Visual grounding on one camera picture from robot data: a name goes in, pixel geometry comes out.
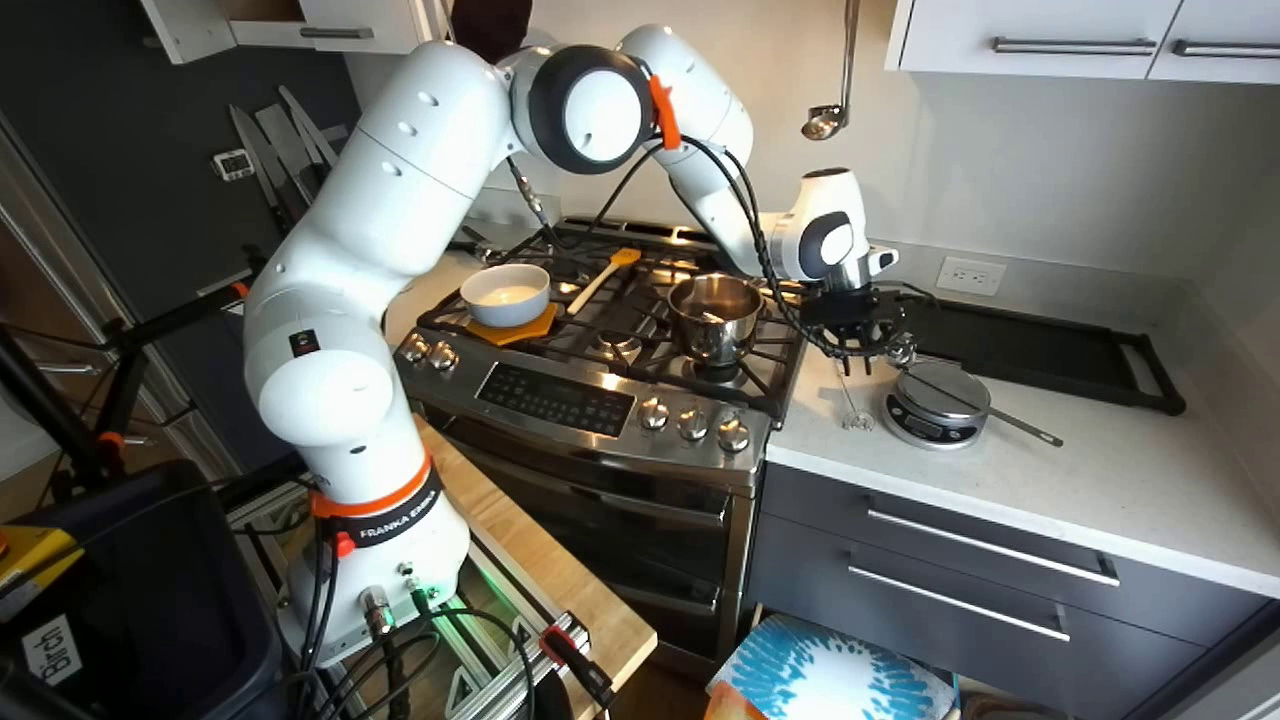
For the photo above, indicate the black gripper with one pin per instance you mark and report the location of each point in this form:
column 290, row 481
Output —
column 851, row 312

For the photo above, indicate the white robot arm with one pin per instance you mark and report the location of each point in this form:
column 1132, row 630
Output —
column 384, row 201

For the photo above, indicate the round glass pot lid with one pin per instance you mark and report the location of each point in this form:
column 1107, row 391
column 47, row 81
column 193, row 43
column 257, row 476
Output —
column 937, row 401

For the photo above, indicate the small steel pot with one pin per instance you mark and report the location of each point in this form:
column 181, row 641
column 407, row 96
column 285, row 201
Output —
column 714, row 305

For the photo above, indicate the black counter mat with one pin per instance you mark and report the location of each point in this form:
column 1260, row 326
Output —
column 1055, row 351

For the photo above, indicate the black cast iron grate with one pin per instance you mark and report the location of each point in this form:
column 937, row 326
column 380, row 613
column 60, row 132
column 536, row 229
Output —
column 780, row 361
column 640, row 326
column 444, row 312

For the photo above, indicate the silver stove knob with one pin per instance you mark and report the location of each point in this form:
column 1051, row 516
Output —
column 731, row 429
column 655, row 409
column 689, row 425
column 444, row 358
column 418, row 351

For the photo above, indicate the grey drawer front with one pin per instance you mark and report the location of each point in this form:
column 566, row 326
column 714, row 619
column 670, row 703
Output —
column 802, row 498
column 802, row 575

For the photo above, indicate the hanging steel ladle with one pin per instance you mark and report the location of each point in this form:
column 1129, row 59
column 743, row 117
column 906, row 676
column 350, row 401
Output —
column 827, row 120

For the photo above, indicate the black stove control panel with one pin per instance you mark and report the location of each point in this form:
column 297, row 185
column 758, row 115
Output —
column 552, row 398

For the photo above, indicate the stainless steel gas stove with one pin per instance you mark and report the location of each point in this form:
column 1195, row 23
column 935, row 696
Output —
column 600, row 532

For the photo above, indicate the blue and white box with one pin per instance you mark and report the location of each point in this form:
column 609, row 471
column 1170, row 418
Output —
column 827, row 672

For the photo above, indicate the yellow hexagonal trivet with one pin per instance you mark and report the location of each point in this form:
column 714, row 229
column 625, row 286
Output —
column 533, row 330

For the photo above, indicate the white ceramic bowl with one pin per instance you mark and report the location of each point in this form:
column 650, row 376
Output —
column 507, row 298

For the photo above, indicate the white cabinet door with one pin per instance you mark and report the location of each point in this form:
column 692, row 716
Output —
column 1227, row 43
column 1034, row 31

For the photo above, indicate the wooden table board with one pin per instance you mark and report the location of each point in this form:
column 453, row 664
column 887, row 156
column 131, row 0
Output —
column 545, row 552

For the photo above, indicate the steel kitchen knife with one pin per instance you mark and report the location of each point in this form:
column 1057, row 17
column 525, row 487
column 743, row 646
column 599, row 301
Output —
column 285, row 145
column 310, row 126

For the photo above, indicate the black tripod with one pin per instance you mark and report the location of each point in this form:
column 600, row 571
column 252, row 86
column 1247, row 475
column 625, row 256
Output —
column 127, row 373

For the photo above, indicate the black plastic bin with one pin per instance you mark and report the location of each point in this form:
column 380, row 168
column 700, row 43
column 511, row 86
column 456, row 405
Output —
column 147, row 603

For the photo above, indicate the yellow object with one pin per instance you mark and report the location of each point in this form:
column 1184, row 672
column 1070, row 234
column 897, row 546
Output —
column 33, row 551

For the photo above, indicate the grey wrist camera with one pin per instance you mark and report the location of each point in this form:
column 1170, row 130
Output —
column 880, row 263

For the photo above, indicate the white wall outlet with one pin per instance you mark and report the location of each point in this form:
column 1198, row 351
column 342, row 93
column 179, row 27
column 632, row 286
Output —
column 970, row 278

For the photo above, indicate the white wall cabinet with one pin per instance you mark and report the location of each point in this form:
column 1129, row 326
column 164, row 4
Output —
column 292, row 27

